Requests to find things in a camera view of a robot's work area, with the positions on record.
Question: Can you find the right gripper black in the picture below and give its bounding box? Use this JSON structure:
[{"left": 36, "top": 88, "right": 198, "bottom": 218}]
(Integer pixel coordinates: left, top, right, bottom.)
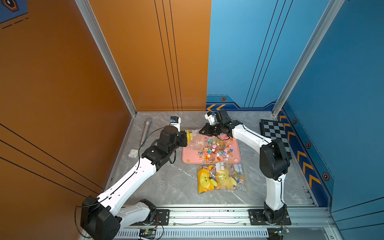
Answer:
[{"left": 198, "top": 122, "right": 224, "bottom": 136}]

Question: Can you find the yellow duck ziploc bag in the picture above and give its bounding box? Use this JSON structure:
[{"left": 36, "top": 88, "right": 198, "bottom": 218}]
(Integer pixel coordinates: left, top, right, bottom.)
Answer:
[
  {"left": 211, "top": 162, "right": 251, "bottom": 193},
  {"left": 186, "top": 130, "right": 205, "bottom": 149},
  {"left": 197, "top": 165, "right": 217, "bottom": 194}
]

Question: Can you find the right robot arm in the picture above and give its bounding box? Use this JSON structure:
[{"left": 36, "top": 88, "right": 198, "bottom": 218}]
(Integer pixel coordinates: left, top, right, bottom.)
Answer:
[{"left": 199, "top": 110, "right": 290, "bottom": 225}]

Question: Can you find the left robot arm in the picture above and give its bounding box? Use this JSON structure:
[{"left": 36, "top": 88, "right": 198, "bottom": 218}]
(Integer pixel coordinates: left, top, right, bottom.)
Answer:
[{"left": 76, "top": 124, "right": 188, "bottom": 240}]

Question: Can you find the pink plastic tray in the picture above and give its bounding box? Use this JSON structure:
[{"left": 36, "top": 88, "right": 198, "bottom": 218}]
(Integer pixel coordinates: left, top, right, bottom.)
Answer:
[{"left": 182, "top": 134, "right": 242, "bottom": 164}]

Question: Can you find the silver microphone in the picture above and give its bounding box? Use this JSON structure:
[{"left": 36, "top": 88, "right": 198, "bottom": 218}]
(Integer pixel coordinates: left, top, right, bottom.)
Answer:
[{"left": 140, "top": 118, "right": 152, "bottom": 146}]

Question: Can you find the white earbuds case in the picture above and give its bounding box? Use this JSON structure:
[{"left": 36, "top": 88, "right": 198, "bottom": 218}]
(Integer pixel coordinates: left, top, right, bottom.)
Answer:
[{"left": 128, "top": 149, "right": 139, "bottom": 159}]

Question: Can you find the black white chessboard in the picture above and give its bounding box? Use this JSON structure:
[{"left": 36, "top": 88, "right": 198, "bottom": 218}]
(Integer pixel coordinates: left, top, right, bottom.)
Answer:
[{"left": 260, "top": 120, "right": 292, "bottom": 159}]

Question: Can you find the left green circuit board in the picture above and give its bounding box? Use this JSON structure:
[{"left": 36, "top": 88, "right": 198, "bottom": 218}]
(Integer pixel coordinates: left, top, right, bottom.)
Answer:
[{"left": 138, "top": 229, "right": 157, "bottom": 240}]

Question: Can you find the green circuit board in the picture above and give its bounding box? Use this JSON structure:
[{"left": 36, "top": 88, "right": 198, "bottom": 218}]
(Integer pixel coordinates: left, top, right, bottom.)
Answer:
[
  {"left": 269, "top": 229, "right": 290, "bottom": 240},
  {"left": 138, "top": 229, "right": 157, "bottom": 240}
]

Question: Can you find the right green circuit board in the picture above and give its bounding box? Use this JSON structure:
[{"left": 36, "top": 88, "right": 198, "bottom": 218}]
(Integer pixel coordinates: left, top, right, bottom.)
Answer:
[{"left": 269, "top": 229, "right": 290, "bottom": 240}]

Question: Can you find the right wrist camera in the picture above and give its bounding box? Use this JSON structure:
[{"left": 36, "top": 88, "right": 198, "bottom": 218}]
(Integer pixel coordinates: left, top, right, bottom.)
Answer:
[{"left": 205, "top": 112, "right": 217, "bottom": 126}]

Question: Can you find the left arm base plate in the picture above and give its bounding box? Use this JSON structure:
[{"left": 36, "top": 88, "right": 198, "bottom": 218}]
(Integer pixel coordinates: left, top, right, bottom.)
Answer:
[{"left": 132, "top": 209, "right": 171, "bottom": 227}]

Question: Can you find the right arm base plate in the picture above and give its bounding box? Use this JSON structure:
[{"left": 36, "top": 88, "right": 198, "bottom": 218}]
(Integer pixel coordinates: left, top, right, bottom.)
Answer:
[{"left": 248, "top": 209, "right": 292, "bottom": 226}]

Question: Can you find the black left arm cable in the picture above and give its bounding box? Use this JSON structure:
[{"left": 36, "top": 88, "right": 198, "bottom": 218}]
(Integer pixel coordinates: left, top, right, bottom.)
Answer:
[{"left": 74, "top": 127, "right": 178, "bottom": 239}]

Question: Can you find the aluminium front rail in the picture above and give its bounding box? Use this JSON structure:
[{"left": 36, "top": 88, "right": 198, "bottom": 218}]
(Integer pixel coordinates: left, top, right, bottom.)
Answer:
[{"left": 157, "top": 206, "right": 336, "bottom": 228}]

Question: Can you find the right aluminium corner post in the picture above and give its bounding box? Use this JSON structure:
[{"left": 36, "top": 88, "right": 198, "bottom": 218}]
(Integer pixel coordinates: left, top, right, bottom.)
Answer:
[{"left": 272, "top": 0, "right": 345, "bottom": 117}]

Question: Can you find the aluminium corner post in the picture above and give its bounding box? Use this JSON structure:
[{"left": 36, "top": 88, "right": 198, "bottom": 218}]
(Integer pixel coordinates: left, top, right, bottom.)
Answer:
[
  {"left": 272, "top": 0, "right": 345, "bottom": 117},
  {"left": 75, "top": 0, "right": 137, "bottom": 117}
]

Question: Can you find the left aluminium corner post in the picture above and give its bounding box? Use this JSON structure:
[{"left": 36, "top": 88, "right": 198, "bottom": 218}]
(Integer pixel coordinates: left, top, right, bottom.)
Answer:
[{"left": 75, "top": 0, "right": 137, "bottom": 117}]

